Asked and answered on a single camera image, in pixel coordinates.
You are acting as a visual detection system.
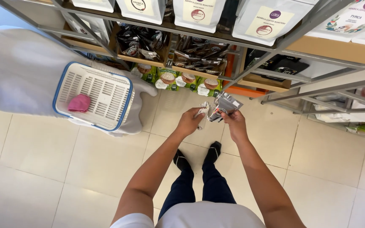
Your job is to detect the person's right hand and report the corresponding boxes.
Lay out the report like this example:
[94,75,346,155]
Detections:
[221,109,249,144]

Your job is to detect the person's left hand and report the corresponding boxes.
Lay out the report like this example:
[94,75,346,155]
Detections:
[176,107,207,137]

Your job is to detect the white cleaning cloth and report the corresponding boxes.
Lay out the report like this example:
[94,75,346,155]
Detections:
[195,101,210,130]

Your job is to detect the silver coffee pouch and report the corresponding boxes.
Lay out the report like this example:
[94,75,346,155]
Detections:
[207,91,244,123]

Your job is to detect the green rice packet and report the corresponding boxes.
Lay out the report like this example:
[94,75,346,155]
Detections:
[196,77,223,98]
[131,63,158,84]
[175,72,199,92]
[155,67,180,92]

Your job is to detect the orange crate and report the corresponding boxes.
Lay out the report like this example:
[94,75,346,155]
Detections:
[223,45,267,99]

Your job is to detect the person's black right sock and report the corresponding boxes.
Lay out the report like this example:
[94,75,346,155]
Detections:
[203,141,222,164]

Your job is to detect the person's black sock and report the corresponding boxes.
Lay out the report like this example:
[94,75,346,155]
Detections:
[173,149,192,172]
[203,141,222,164]

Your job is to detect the person's black left sock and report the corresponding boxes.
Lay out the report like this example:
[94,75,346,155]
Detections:
[173,149,192,172]

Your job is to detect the person's dark blue trousers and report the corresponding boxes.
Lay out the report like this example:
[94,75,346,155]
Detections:
[158,160,237,221]

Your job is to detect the grey metal shelf rack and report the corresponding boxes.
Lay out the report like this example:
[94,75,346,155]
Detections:
[0,0,365,115]

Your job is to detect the row of white coffee bags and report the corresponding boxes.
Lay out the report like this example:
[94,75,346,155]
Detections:
[63,0,365,49]

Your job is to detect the white plastic bags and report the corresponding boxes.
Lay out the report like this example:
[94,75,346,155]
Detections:
[312,94,357,123]

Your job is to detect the person's white shirt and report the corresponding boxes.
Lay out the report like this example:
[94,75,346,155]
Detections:
[110,201,266,228]

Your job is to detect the white basket with blue rim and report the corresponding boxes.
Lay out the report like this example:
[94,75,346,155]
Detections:
[53,61,135,132]

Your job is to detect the pink cloth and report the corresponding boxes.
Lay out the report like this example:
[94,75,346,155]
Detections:
[67,94,91,113]

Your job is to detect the white fabric-covered furniture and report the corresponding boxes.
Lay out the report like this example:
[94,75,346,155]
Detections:
[0,26,158,137]

